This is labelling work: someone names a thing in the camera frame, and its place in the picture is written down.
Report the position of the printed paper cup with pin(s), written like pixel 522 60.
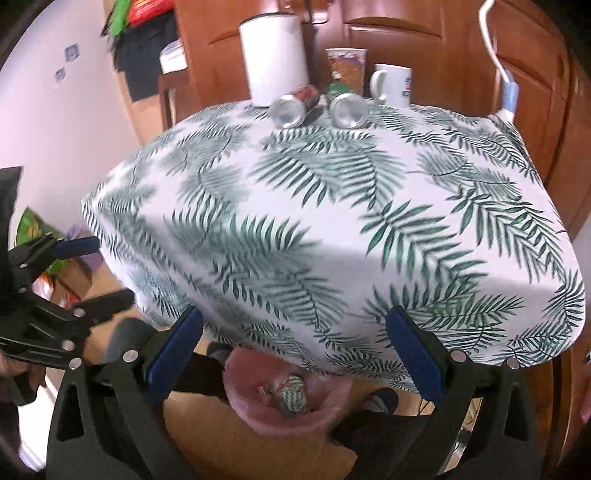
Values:
pixel 346 69

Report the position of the green printed snack bag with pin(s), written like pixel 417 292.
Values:
pixel 32 230

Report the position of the brown wooden wardrobe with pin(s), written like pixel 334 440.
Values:
pixel 438 41

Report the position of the leaf print tablecloth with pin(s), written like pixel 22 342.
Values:
pixel 323 230

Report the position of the black hanging clothing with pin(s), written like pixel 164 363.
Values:
pixel 143 64

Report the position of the wall switch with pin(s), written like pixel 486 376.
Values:
pixel 59 74
pixel 71 52

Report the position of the red packet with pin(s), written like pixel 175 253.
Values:
pixel 147 11

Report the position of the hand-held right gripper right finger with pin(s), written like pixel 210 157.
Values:
pixel 415 355

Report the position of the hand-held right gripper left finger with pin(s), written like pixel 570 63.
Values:
pixel 178 350

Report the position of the green hanging item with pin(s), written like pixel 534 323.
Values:
pixel 117 14

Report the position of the red drink can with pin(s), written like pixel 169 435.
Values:
pixel 288 110

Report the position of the green drink can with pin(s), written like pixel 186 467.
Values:
pixel 348 110

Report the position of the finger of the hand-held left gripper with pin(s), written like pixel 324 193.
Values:
pixel 78 247
pixel 106 304

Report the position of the person's shoe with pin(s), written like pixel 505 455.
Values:
pixel 383 399

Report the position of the green zigzag cloth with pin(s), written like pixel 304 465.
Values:
pixel 293 392

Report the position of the wooden chair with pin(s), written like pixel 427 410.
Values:
pixel 173 92

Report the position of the white box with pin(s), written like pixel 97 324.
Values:
pixel 171 57

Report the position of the white mug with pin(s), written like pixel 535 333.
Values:
pixel 392 85

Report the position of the person's left hand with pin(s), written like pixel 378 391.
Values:
pixel 18 378

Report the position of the person's black trouser leg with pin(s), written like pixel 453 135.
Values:
pixel 383 438

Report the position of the pink trash bin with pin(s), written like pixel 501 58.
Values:
pixel 286 422

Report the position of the white cylindrical container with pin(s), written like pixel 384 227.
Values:
pixel 272 60

